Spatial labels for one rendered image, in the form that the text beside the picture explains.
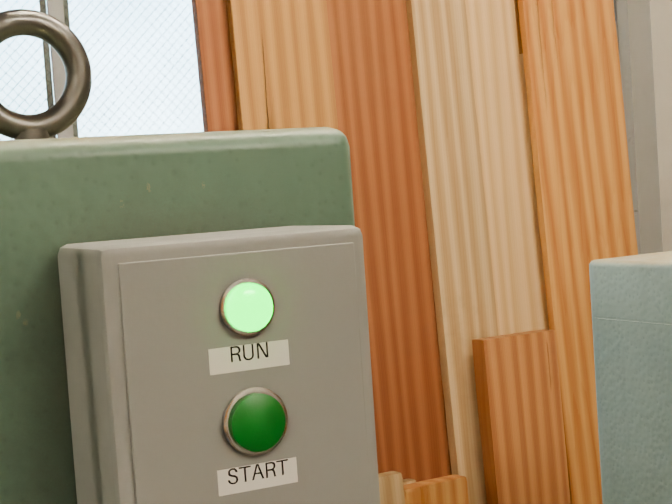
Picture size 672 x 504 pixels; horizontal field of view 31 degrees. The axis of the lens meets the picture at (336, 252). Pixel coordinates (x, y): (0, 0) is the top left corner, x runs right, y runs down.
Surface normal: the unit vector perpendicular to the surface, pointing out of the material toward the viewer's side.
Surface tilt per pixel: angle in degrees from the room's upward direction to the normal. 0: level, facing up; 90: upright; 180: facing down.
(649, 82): 90
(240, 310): 90
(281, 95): 87
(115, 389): 90
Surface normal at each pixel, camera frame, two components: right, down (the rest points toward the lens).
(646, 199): -0.87, 0.08
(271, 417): 0.49, 0.00
